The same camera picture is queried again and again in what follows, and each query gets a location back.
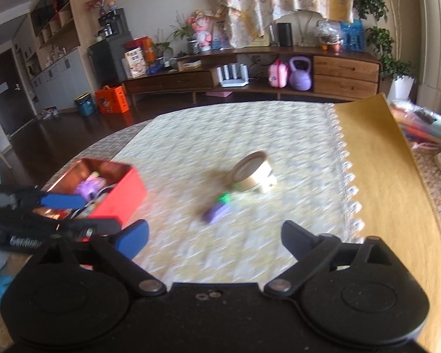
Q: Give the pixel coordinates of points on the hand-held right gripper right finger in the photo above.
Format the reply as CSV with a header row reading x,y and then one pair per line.
x,y
296,237

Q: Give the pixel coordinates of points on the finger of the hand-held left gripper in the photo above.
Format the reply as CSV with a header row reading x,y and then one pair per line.
x,y
103,226
62,201

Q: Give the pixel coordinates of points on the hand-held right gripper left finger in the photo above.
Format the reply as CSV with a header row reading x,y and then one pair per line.
x,y
132,239

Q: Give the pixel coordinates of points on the purple and black toy figure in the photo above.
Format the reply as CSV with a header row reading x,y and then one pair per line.
x,y
90,187

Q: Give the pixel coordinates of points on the red tin box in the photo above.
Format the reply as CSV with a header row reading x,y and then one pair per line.
x,y
123,195

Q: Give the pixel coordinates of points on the small cream figurine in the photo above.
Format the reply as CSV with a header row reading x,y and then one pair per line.
x,y
270,184

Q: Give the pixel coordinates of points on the round gold tin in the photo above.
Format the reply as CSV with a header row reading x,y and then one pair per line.
x,y
251,172

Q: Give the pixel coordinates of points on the purple green marker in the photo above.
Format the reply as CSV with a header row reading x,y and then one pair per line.
x,y
217,211

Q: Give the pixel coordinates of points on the blue waste bin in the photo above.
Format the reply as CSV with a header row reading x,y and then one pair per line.
x,y
85,104

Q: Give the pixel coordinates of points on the dark wooden door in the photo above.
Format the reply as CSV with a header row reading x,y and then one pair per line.
x,y
7,92

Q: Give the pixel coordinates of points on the cream quilted tablecloth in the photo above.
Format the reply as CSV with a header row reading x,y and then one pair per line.
x,y
224,132

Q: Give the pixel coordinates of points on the black mini fridge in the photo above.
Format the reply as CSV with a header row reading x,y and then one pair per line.
x,y
108,62

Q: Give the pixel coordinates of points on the white snack box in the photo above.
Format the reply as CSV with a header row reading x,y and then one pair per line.
x,y
135,64

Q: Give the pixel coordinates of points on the purple kettlebell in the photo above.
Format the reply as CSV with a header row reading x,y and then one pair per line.
x,y
300,77

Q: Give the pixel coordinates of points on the pink toy case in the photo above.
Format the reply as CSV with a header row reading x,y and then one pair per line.
x,y
278,75

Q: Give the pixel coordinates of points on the wooden media cabinet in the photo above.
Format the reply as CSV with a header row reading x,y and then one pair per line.
x,y
345,75

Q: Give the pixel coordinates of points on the stack of colourful bags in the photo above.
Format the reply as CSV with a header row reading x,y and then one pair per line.
x,y
422,125

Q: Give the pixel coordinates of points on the white router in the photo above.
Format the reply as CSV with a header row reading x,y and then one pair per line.
x,y
232,77

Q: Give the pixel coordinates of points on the flat yellow box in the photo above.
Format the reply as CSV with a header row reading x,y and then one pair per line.
x,y
189,64

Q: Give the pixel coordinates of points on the black coffee machine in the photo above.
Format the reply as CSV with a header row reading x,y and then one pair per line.
x,y
112,24

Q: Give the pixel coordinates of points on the small potted green plant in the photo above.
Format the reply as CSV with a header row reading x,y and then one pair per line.
x,y
169,42

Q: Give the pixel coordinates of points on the black speaker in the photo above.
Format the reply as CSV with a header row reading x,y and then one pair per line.
x,y
285,35

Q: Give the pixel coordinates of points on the bag of fruit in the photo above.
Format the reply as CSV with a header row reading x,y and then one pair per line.
x,y
329,36

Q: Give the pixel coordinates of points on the blue box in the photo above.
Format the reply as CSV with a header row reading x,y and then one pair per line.
x,y
353,36

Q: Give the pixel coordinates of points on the tall green potted plant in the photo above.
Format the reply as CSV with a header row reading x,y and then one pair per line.
x,y
382,36

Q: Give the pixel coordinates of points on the pink doll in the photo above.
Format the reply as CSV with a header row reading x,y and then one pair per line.
x,y
203,31

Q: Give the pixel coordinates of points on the wall shelf unit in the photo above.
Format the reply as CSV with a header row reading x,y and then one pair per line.
x,y
55,25

